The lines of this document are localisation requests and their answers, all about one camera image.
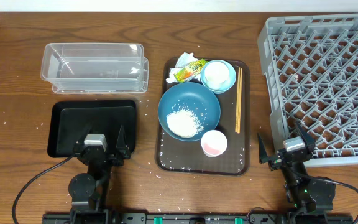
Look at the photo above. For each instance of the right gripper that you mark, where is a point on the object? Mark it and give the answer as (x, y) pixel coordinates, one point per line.
(311, 142)

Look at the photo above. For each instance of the green yellow snack wrapper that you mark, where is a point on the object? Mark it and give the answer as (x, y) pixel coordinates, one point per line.
(190, 71)

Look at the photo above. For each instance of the right wooden chopstick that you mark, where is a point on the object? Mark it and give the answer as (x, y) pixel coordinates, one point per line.
(240, 101)

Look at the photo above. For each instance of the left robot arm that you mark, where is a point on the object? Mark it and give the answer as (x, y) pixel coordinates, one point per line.
(88, 190)

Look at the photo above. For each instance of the light blue small bowl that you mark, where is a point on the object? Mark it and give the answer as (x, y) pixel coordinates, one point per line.
(227, 84)

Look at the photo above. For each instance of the left wooden chopstick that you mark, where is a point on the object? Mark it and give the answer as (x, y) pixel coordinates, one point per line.
(237, 100)

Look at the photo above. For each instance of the pink cup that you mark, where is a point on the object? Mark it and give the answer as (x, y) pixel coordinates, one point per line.
(214, 143)

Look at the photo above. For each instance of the black waste tray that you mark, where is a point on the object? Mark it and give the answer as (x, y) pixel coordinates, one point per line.
(72, 119)

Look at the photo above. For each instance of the white cup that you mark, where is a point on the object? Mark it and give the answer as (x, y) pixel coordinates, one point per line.
(216, 73)

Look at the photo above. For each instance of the wooden chopstick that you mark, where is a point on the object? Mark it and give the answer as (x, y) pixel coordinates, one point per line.
(240, 101)
(237, 100)

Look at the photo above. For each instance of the clear plastic bin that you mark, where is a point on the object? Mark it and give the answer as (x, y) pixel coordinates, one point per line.
(95, 68)

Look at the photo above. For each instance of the crumpled white tissue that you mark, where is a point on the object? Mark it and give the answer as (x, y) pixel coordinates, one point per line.
(182, 61)

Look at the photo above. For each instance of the pile of white rice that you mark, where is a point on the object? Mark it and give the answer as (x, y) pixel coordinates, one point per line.
(184, 123)

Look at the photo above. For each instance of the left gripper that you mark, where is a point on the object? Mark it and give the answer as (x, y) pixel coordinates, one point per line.
(120, 158)

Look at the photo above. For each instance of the dark brown serving tray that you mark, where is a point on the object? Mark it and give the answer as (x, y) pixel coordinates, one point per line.
(187, 156)

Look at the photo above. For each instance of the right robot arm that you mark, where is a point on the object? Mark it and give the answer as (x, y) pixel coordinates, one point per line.
(311, 196)

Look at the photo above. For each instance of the dark blue plate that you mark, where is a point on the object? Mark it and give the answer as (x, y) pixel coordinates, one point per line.
(198, 98)

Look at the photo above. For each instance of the grey dishwasher rack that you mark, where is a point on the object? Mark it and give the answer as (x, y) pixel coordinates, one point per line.
(311, 67)

